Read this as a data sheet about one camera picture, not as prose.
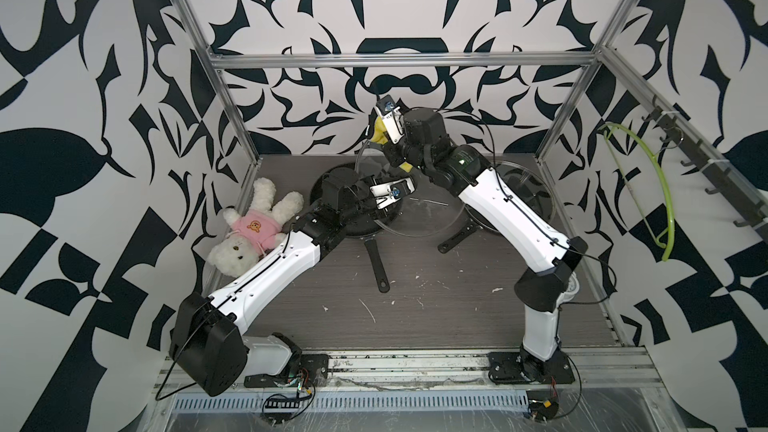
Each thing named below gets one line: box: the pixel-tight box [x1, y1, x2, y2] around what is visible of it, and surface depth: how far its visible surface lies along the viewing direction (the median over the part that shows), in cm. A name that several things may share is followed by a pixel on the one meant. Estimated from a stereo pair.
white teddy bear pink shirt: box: [207, 178, 304, 277], surface depth 93 cm
